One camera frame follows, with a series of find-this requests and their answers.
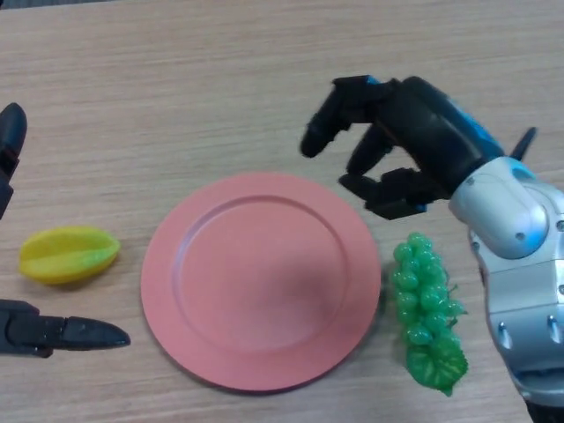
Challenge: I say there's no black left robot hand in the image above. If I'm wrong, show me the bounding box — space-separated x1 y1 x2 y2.
0 102 132 358

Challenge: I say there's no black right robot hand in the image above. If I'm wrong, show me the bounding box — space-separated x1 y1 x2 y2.
300 75 506 221

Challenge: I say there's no green plastic grape bunch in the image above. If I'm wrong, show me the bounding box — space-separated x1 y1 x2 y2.
390 232 470 397

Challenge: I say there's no pink round plate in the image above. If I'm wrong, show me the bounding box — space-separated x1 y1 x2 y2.
140 172 382 394

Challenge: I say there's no yellow plastic starfruit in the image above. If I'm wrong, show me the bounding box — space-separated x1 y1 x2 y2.
18 225 122 286

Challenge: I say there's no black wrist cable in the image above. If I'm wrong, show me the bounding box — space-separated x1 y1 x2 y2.
509 126 538 160

